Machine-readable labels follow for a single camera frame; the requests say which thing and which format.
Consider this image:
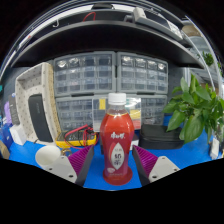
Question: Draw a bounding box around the white power adapter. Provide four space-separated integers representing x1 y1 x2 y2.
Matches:
209 137 221 158

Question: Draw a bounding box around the black rounded case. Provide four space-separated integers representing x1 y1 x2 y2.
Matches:
27 93 54 143

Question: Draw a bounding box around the yellow multimeter with red leads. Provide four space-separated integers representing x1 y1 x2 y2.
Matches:
54 124 99 149

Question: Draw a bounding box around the dark grey bench shelf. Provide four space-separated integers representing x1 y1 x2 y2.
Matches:
9 3 206 69

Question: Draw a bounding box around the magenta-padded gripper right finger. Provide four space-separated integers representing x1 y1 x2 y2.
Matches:
132 144 181 187

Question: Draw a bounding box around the white perforated tray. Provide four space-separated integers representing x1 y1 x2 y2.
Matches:
14 62 63 147

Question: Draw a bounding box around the red drink bottle white cap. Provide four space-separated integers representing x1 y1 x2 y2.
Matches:
99 92 136 186

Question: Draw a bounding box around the green potted plant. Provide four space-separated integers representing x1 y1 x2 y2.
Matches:
162 73 224 145

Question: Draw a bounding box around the grey small-parts drawer cabinet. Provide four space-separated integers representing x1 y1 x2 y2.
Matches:
139 94 168 126
115 51 169 95
54 96 108 133
53 50 117 98

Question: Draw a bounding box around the flat black case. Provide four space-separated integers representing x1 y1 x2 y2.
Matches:
138 124 185 150

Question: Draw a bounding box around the dark grey upright box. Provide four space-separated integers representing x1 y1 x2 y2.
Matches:
8 95 21 127

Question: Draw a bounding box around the white shelf unit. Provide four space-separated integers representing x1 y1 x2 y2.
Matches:
181 23 224 88

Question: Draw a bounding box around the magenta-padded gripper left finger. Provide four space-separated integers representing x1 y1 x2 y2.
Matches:
44 144 95 187

